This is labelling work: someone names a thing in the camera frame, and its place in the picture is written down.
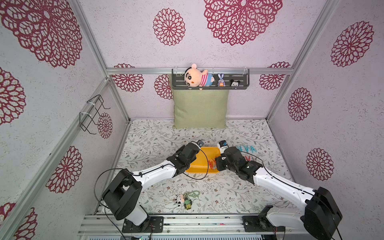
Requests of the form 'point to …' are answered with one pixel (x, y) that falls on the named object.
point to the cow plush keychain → (179, 199)
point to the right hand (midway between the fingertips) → (214, 157)
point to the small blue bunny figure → (221, 82)
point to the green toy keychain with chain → (188, 202)
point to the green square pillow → (200, 109)
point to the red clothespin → (248, 159)
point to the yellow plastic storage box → (200, 165)
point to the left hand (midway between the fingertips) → (185, 148)
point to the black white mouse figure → (233, 83)
